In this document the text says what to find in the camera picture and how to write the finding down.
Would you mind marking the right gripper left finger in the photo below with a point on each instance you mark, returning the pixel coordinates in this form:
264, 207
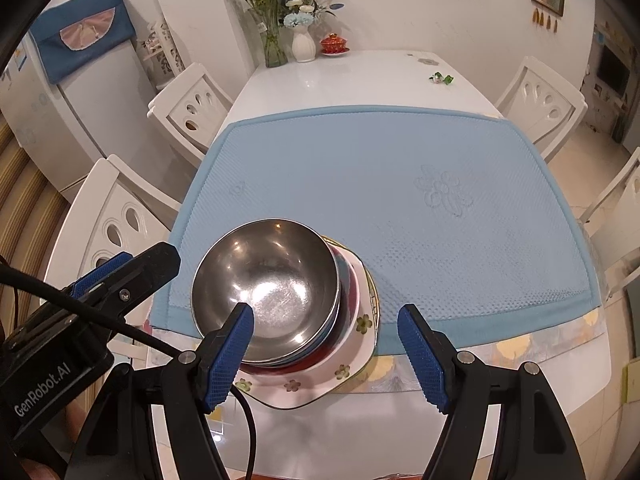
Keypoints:
118, 440

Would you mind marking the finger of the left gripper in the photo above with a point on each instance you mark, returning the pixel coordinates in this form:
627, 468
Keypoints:
124, 286

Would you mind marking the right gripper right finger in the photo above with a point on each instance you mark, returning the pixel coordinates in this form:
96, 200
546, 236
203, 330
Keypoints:
533, 439

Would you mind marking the small hexagonal floral plate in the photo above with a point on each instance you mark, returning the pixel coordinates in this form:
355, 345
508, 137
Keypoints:
294, 390

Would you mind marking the blue steel bowl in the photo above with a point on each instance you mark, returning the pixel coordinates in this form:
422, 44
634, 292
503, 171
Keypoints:
286, 273

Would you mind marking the red steel bowl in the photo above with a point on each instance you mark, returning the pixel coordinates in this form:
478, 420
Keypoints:
344, 322

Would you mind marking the round blue leaf plate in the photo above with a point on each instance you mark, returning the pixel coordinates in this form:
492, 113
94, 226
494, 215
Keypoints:
373, 290

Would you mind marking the white chair near left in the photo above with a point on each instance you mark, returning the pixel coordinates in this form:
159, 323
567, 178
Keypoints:
115, 211

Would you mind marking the white chair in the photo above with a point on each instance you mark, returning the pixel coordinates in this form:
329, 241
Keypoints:
115, 211
614, 245
189, 111
543, 105

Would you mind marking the white dining table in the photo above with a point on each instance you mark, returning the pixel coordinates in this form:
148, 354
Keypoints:
378, 422

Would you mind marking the white refrigerator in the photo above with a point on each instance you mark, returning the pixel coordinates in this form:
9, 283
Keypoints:
98, 111

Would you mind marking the white chair far left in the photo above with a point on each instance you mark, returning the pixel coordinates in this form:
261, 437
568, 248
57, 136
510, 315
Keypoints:
189, 111

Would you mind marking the white chair near right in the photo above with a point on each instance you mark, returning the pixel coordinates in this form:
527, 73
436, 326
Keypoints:
614, 245

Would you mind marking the blue textured table mat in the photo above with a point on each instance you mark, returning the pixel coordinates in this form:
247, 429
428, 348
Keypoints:
453, 212

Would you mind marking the blue fridge cover cloth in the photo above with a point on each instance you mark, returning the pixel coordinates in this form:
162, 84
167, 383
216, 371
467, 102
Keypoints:
77, 32

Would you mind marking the red lidded teacup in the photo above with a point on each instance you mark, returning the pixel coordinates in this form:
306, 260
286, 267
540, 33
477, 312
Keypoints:
333, 45

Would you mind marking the white vase with flowers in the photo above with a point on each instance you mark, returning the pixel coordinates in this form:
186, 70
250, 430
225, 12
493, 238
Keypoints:
298, 16

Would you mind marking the white chair far right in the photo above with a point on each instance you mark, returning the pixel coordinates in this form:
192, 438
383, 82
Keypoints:
543, 105

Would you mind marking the green candy wrapper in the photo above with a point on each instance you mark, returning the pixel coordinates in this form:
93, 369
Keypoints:
439, 78

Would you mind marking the hanging orange ornaments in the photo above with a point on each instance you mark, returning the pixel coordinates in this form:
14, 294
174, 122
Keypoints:
546, 20

